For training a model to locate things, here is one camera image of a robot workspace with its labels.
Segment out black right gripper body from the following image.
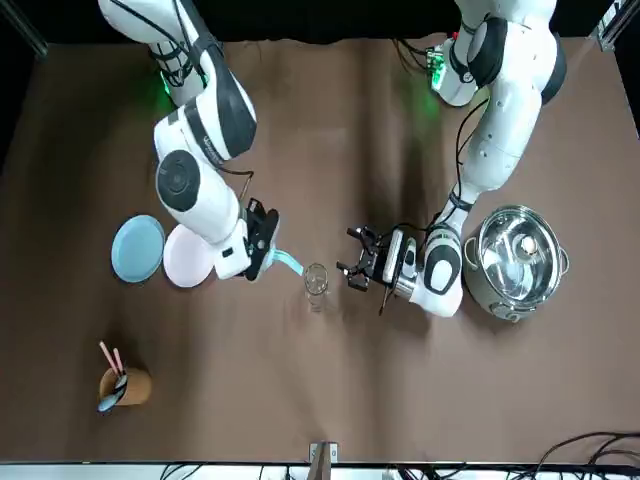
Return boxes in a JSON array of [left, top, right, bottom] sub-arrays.
[[244, 214, 279, 267]]

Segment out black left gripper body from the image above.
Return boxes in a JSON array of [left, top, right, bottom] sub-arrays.
[[360, 242, 386, 282]]

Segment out light-blue jar lid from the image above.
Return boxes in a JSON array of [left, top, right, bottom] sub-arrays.
[[264, 244, 305, 277]]

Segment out clear glass jar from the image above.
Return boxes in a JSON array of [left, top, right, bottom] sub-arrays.
[[303, 262, 331, 314]]

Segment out glass pot lid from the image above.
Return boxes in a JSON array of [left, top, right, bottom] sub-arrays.
[[472, 207, 561, 301]]

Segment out pink plate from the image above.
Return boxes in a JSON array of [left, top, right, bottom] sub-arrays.
[[163, 223, 219, 289]]

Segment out steel pot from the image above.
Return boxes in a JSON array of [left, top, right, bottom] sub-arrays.
[[462, 203, 571, 324]]

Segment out blue plate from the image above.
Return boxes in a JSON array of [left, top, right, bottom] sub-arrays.
[[110, 214, 166, 286]]

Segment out brown cup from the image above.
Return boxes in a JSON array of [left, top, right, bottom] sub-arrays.
[[98, 367, 152, 407]]

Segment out blue spoon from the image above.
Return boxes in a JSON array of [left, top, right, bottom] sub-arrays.
[[96, 382, 129, 414]]

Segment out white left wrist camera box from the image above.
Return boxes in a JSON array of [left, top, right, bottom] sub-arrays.
[[381, 228, 407, 287]]

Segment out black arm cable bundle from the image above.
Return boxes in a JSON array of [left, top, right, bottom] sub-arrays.
[[394, 37, 436, 69], [107, 0, 224, 89]]

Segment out aluminium frame post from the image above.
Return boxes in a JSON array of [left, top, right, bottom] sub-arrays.
[[0, 0, 50, 57], [308, 440, 340, 480], [592, 0, 640, 52]]

